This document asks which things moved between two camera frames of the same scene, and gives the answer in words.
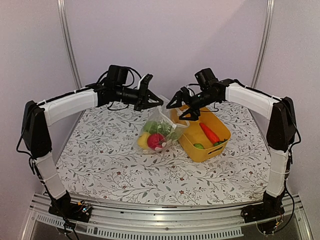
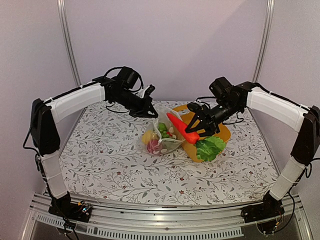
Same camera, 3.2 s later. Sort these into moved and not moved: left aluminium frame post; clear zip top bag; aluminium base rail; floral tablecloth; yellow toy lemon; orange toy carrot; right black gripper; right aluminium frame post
Moved: right black gripper; yellow toy lemon; clear zip top bag; orange toy carrot
Not moved: right aluminium frame post; floral tablecloth; aluminium base rail; left aluminium frame post
